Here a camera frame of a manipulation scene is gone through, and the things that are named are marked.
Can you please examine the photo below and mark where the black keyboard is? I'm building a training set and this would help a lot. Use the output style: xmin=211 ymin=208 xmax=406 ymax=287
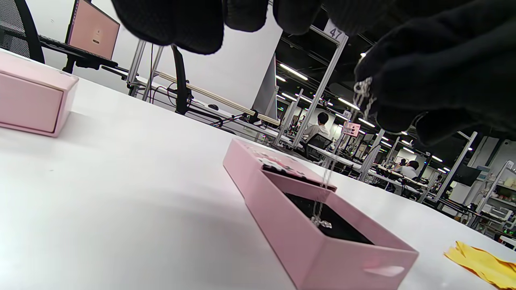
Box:
xmin=39 ymin=35 xmax=106 ymax=57

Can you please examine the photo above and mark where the pink floral gift box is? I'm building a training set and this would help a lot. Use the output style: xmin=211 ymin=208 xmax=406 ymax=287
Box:
xmin=0 ymin=50 xmax=80 ymax=138

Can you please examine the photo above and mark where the silver necklace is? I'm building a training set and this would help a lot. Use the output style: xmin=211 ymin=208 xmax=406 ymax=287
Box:
xmin=310 ymin=77 xmax=377 ymax=231

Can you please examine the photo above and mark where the grey partition panel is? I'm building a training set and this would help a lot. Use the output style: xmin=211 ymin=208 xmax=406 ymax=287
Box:
xmin=252 ymin=52 xmax=279 ymax=120

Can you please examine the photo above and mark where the white number sign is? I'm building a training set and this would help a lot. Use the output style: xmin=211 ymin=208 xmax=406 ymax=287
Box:
xmin=324 ymin=20 xmax=348 ymax=43

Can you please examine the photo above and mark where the person's left hand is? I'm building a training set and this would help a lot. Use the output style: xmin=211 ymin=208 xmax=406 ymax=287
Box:
xmin=111 ymin=0 xmax=516 ymax=146

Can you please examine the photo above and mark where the yellow cloth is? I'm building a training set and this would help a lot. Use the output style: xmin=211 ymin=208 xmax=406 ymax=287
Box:
xmin=443 ymin=240 xmax=516 ymax=290

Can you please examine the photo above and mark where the white shelving rack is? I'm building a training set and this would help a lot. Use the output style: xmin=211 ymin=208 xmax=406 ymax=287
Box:
xmin=468 ymin=161 xmax=516 ymax=242

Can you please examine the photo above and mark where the pink screen laptop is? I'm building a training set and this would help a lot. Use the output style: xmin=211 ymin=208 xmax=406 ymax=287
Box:
xmin=65 ymin=0 xmax=121 ymax=61

